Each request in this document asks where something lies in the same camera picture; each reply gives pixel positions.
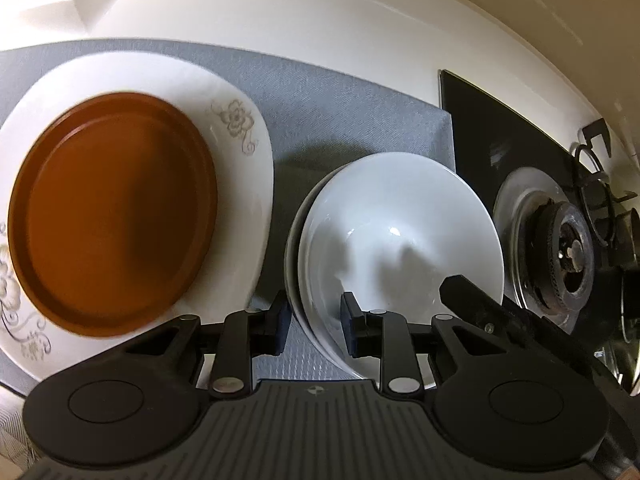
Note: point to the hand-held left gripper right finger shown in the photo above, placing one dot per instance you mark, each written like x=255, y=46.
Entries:
x=350, y=330

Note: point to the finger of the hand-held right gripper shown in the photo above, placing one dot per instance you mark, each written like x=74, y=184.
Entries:
x=475, y=302

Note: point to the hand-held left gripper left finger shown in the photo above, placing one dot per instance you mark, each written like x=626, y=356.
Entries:
x=282, y=327

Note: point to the white bowl with blue rim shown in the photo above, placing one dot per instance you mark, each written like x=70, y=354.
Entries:
x=400, y=200

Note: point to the white square floral plate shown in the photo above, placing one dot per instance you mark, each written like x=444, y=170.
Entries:
x=235, y=160

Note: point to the brown round plate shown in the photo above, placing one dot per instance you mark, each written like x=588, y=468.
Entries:
x=115, y=210

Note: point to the silver stove burner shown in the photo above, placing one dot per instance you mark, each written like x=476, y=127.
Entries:
x=520, y=200

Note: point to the black pan support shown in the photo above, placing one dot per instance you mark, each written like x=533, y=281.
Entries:
x=602, y=200

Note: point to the black gas stove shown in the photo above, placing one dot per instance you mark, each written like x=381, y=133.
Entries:
x=475, y=120

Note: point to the grey mat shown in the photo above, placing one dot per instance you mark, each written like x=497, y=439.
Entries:
x=325, y=110

